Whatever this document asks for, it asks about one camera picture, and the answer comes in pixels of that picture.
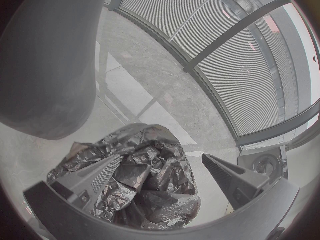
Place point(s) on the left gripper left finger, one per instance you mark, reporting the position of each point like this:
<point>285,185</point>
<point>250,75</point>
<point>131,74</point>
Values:
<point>82,181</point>

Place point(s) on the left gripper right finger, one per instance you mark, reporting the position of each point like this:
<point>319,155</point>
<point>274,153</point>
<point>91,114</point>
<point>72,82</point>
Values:
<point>240,181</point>

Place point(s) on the black plastic bag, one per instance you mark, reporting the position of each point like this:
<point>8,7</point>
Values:
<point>155,164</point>

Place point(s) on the white plastic laundry basket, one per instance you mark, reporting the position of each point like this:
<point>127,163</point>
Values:
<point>230,208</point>

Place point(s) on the dark grey washing machine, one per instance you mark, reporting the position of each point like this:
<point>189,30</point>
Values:
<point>265,164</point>

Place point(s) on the dark grey round chair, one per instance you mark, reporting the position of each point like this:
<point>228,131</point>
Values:
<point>50,71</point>

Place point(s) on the window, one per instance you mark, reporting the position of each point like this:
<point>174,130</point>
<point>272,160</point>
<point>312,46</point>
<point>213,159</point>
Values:
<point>225,46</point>

